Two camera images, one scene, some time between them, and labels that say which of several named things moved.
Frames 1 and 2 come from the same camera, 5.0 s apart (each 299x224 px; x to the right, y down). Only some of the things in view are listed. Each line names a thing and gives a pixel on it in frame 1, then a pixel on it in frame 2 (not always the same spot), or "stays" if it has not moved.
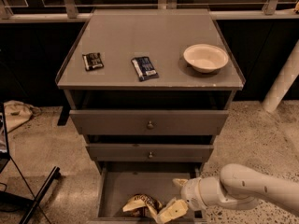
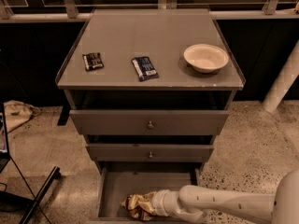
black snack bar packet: (144, 68) stays
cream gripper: (191, 191) -> (161, 202)
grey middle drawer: (107, 152) stays
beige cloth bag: (18, 113) stays
